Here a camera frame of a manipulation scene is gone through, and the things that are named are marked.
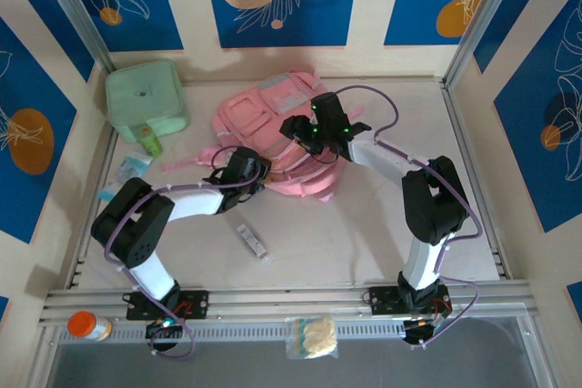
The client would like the pink school backpack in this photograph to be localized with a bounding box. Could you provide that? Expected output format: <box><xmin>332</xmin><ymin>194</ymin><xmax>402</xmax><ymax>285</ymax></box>
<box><xmin>161</xmin><ymin>70</ymin><xmax>367</xmax><ymax>205</ymax></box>

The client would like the small tube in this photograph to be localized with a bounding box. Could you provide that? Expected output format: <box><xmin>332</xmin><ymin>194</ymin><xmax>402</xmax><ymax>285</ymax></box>
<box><xmin>236</xmin><ymin>223</ymin><xmax>273</xmax><ymax>265</ymax></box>

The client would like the small green bottle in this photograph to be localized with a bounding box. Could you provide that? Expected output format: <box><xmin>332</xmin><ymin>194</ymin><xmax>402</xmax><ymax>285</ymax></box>
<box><xmin>138</xmin><ymin>124</ymin><xmax>164</xmax><ymax>158</ymax></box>

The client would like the light blue tissue packet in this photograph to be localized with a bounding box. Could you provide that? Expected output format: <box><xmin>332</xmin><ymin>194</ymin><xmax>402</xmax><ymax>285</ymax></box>
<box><xmin>98</xmin><ymin>151</ymin><xmax>155</xmax><ymax>201</ymax></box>

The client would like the mint green fabric pouch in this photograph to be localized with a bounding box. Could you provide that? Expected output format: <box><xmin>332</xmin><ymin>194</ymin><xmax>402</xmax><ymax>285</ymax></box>
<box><xmin>105</xmin><ymin>58</ymin><xmax>191</xmax><ymax>143</ymax></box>

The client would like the grey metal panel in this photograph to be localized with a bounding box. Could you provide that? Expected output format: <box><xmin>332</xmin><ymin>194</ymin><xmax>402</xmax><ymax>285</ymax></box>
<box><xmin>45</xmin><ymin>340</ymin><xmax>558</xmax><ymax>388</ymax></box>

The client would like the orange capped bottle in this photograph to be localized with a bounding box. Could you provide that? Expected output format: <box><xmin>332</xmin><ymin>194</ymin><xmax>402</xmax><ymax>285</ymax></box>
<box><xmin>66</xmin><ymin>310</ymin><xmax>113</xmax><ymax>343</ymax></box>

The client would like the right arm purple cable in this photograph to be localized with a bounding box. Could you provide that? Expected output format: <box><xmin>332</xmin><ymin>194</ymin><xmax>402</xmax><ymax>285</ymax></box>
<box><xmin>336</xmin><ymin>85</ymin><xmax>484</xmax><ymax>349</ymax></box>

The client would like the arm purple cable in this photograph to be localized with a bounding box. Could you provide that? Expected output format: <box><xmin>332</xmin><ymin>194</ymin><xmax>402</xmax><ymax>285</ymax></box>
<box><xmin>104</xmin><ymin>145</ymin><xmax>269</xmax><ymax>361</ymax></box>
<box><xmin>336</xmin><ymin>85</ymin><xmax>484</xmax><ymax>349</ymax></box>

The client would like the aluminium mounting rail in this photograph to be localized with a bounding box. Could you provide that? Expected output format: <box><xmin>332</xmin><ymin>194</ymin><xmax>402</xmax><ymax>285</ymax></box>
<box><xmin>38</xmin><ymin>281</ymin><xmax>540</xmax><ymax>328</ymax></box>

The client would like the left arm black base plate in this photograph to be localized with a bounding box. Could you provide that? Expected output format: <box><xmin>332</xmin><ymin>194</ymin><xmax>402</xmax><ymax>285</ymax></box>
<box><xmin>125</xmin><ymin>290</ymin><xmax>210</xmax><ymax>321</ymax></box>

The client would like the slotted grey cable duct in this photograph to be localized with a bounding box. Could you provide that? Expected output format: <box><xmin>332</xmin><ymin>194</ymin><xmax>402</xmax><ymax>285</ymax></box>
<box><xmin>56</xmin><ymin>318</ymin><xmax>524</xmax><ymax>344</ymax></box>

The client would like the black cable mount bracket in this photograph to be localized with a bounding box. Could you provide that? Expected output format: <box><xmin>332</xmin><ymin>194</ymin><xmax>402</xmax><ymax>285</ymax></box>
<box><xmin>144</xmin><ymin>317</ymin><xmax>186</xmax><ymax>353</ymax></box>
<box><xmin>402</xmin><ymin>314</ymin><xmax>454</xmax><ymax>346</ymax></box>

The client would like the aluminium corner post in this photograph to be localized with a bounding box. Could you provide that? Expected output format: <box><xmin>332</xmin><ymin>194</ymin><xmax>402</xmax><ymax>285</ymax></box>
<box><xmin>34</xmin><ymin>0</ymin><xmax>115</xmax><ymax>75</ymax></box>
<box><xmin>443</xmin><ymin>0</ymin><xmax>533</xmax><ymax>89</ymax></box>

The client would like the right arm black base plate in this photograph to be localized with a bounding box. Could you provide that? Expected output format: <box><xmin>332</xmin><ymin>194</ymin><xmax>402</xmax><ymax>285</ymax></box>
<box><xmin>368</xmin><ymin>285</ymin><xmax>451</xmax><ymax>316</ymax></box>

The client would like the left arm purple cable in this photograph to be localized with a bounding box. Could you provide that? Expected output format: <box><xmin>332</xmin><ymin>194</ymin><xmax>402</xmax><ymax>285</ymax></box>
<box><xmin>104</xmin><ymin>145</ymin><xmax>269</xmax><ymax>361</ymax></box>

